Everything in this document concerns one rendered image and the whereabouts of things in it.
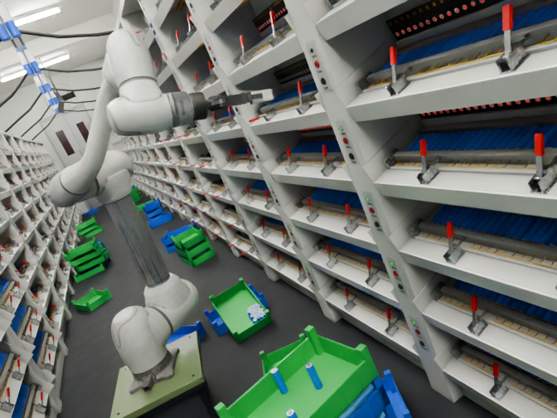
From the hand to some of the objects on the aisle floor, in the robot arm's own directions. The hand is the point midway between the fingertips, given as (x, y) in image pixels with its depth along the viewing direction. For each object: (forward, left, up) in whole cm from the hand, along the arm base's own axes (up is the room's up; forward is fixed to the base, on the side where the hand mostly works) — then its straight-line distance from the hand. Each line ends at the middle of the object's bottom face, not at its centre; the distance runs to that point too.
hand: (259, 96), depth 127 cm
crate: (-48, +73, -99) cm, 132 cm away
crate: (-10, -20, -103) cm, 105 cm away
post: (+26, -17, -102) cm, 107 cm away
